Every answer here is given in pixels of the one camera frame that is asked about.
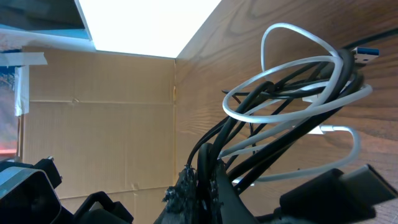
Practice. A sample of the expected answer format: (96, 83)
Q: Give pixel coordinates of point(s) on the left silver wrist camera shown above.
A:
(27, 196)

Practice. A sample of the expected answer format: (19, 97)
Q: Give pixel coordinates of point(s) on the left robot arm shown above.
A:
(333, 197)

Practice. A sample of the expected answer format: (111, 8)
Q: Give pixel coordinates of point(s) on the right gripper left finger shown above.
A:
(181, 200)

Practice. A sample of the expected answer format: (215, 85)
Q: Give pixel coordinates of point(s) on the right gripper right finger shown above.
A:
(227, 207)

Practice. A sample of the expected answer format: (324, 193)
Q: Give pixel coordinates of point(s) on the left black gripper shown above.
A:
(97, 207)

